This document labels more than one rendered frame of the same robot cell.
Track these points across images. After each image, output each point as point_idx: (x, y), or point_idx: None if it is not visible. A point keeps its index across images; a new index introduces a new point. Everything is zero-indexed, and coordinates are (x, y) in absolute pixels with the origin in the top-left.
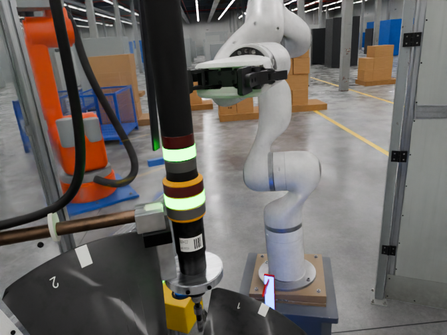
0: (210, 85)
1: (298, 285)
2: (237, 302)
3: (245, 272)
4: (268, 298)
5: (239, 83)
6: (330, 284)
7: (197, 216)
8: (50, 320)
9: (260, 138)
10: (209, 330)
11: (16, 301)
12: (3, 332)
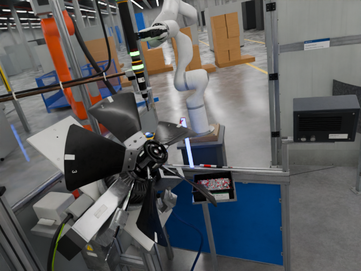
0: (144, 37)
1: (205, 133)
2: (168, 124)
3: None
4: None
5: (150, 34)
6: (221, 134)
7: (141, 71)
8: (102, 116)
9: (179, 65)
10: (157, 131)
11: (92, 112)
12: None
